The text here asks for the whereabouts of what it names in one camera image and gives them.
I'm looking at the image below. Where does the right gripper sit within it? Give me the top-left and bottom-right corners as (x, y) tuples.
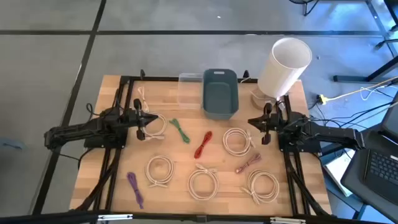
(247, 102), (282, 146)

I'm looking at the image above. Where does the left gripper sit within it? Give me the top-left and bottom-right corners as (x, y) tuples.
(126, 98), (159, 142)

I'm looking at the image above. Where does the green USB-C cable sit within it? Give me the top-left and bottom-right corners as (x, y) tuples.
(169, 118), (191, 144)

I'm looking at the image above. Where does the pink USB-C cable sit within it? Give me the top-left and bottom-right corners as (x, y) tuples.
(235, 152), (262, 174)

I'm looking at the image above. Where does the red USB-C cable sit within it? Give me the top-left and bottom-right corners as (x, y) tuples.
(193, 130), (213, 160)

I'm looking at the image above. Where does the purple USB-C cable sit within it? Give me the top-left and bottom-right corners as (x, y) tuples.
(126, 172), (145, 210)

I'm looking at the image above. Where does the teal plastic bin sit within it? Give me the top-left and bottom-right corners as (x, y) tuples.
(201, 68), (239, 121)

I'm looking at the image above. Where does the clear plastic bin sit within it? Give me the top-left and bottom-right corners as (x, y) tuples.
(177, 72), (205, 110)

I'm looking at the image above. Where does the white lamp with wooden base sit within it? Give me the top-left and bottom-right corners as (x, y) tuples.
(250, 37), (313, 111)

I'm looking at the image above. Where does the dark grey laptop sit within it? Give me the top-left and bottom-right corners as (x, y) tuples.
(340, 129), (398, 222)

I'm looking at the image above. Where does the black monitor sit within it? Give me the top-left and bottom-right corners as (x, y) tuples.
(381, 92), (398, 144)

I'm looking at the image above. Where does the thin white folded cable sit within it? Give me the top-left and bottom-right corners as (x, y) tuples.
(137, 86), (150, 113)

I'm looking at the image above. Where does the black aluminium extrusion frame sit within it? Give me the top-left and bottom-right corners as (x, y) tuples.
(0, 74), (335, 224)

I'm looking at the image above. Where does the yellow extension cord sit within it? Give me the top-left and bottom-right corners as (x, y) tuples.
(317, 76), (398, 106)

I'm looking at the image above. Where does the black desk frame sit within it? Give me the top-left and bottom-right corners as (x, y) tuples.
(333, 55), (398, 83)
(373, 0), (398, 50)

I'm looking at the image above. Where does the silver metal bracket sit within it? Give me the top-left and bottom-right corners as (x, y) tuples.
(269, 217), (307, 224)
(97, 213), (134, 222)

